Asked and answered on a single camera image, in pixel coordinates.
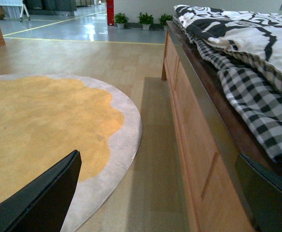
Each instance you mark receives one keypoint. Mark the right potted green plant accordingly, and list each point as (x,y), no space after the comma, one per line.
(163,20)

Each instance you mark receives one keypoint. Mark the wooden bed frame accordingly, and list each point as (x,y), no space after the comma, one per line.
(210,136)

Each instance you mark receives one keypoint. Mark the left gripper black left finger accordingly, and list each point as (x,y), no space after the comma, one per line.
(42,205)

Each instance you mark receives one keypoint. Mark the white easel stand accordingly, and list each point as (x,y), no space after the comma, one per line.
(22,11)

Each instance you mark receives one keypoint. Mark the potted green plant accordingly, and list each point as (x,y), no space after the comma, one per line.
(163,20)
(120,19)
(145,20)

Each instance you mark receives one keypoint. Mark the black white checked blanket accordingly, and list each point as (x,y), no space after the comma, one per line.
(250,94)

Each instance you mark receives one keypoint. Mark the black white floral duvet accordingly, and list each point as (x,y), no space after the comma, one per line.
(241,32)

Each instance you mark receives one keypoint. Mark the left potted green plant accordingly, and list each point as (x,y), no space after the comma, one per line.
(120,19)

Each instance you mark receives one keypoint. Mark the round yellow grey rug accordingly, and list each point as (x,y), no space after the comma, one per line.
(44,118)

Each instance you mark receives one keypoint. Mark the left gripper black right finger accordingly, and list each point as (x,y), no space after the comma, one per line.
(262,189)

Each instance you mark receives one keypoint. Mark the middle potted green plant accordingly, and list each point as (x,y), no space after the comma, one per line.
(145,20)

